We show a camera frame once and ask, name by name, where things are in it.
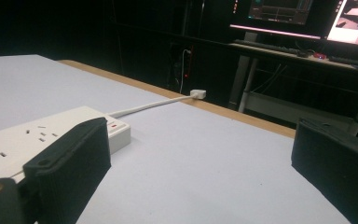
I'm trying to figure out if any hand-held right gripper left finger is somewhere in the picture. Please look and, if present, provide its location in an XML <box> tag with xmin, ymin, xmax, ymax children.
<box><xmin>22</xmin><ymin>117</ymin><xmax>112</xmax><ymax>224</ymax></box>

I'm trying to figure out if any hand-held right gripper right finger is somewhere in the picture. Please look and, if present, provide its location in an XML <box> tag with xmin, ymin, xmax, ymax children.
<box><xmin>290</xmin><ymin>118</ymin><xmax>358</xmax><ymax>224</ymax></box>

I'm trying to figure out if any white power strip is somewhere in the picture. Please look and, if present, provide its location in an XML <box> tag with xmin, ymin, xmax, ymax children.
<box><xmin>0</xmin><ymin>105</ymin><xmax>131</xmax><ymax>185</ymax></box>

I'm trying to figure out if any wooden desk with metal legs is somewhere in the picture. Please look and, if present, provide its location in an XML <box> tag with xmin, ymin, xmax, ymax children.
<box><xmin>227</xmin><ymin>31</ymin><xmax>358</xmax><ymax>136</ymax></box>

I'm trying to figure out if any black keyboard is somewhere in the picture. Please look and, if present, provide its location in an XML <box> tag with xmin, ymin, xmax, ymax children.
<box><xmin>233</xmin><ymin>38</ymin><xmax>309</xmax><ymax>58</ymax></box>

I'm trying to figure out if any computer monitor with pink window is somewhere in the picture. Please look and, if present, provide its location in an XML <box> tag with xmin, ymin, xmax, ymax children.
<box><xmin>326</xmin><ymin>0</ymin><xmax>358</xmax><ymax>49</ymax></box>

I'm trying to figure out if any white plug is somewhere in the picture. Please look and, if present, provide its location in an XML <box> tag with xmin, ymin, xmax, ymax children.
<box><xmin>189</xmin><ymin>89</ymin><xmax>207</xmax><ymax>101</ymax></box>

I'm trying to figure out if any white power strip cable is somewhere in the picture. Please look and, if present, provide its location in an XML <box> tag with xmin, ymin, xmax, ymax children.
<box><xmin>106</xmin><ymin>94</ymin><xmax>197</xmax><ymax>119</ymax></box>

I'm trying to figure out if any white hanging cable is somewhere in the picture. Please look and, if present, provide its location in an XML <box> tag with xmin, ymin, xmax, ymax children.
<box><xmin>178</xmin><ymin>49</ymin><xmax>192</xmax><ymax>94</ymax></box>

